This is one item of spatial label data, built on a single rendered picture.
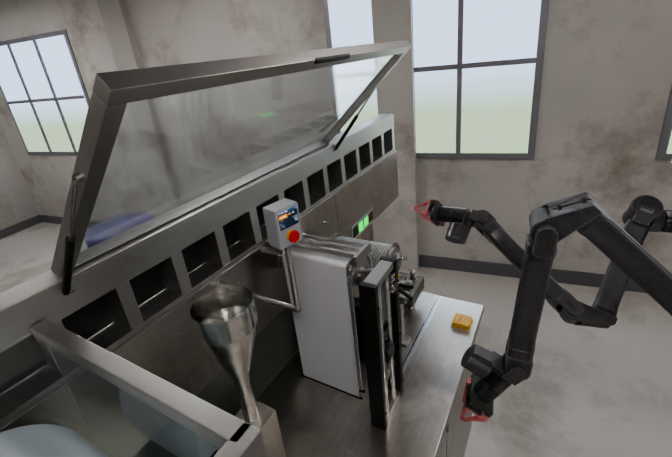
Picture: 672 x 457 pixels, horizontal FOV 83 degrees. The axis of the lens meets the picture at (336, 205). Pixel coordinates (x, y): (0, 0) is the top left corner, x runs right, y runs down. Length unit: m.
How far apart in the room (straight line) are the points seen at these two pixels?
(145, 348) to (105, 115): 0.68
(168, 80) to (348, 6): 2.87
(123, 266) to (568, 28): 2.97
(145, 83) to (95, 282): 0.54
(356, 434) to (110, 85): 1.19
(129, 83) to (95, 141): 0.10
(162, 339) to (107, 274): 0.25
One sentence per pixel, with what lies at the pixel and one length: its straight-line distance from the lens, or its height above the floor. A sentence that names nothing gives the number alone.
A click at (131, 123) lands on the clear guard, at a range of 0.66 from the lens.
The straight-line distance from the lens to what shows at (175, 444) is 0.61.
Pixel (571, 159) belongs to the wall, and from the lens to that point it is 3.38.
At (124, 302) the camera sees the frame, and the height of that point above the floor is 1.53.
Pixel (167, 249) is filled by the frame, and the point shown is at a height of 1.60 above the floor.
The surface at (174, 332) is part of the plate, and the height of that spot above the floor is 1.37.
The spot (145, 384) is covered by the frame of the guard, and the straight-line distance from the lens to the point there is 0.69.
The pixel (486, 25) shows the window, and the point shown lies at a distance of 3.19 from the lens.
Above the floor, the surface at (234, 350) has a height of 1.44.
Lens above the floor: 2.03
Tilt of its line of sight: 22 degrees down
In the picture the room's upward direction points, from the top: 6 degrees counter-clockwise
